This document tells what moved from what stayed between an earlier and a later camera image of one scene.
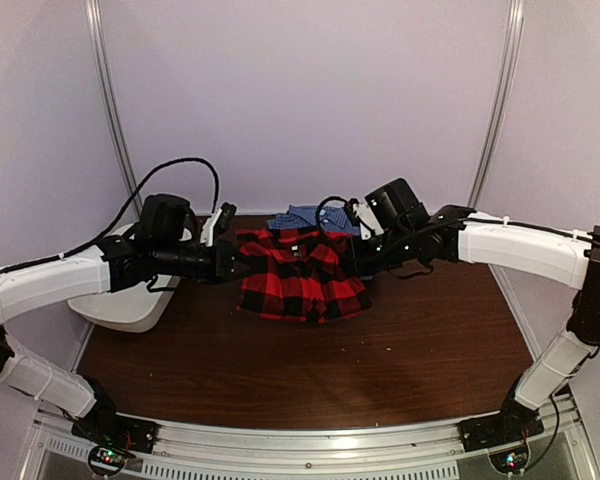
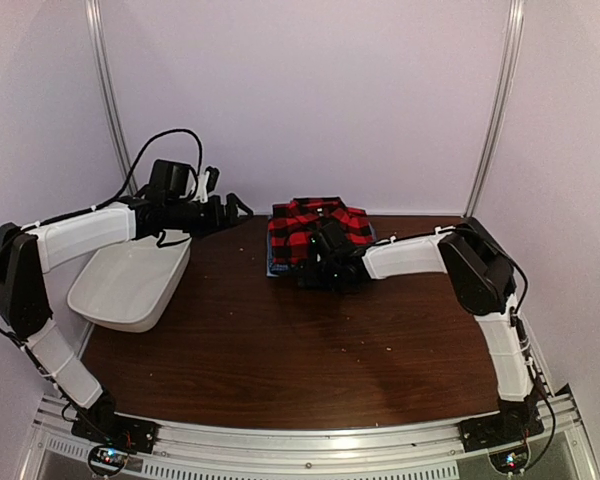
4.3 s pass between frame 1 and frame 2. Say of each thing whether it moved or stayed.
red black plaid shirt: moved
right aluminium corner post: stayed
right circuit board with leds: stayed
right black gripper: moved
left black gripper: moved
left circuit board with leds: stayed
